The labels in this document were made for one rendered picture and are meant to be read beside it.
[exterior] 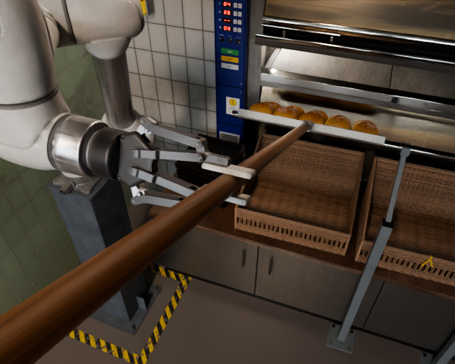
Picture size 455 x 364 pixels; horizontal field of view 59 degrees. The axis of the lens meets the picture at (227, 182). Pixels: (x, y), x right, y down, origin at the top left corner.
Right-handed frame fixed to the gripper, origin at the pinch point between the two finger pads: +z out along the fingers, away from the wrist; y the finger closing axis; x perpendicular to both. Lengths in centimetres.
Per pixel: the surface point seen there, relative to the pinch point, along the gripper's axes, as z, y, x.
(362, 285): 38, 69, -125
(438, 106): 51, -14, -149
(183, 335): -43, 130, -129
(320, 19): -7, -41, -133
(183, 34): -72, -27, -143
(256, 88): -33, -7, -153
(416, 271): 59, 58, -131
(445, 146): 61, 4, -157
